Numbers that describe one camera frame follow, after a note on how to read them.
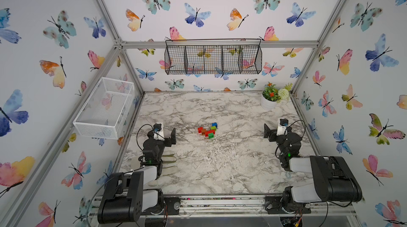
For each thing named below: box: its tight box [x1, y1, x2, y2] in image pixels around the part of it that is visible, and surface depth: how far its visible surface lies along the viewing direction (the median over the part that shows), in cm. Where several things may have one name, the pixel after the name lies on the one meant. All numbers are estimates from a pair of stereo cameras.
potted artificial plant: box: [260, 81, 293, 111], surface depth 102 cm
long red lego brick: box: [205, 129, 216, 138], surface depth 98 cm
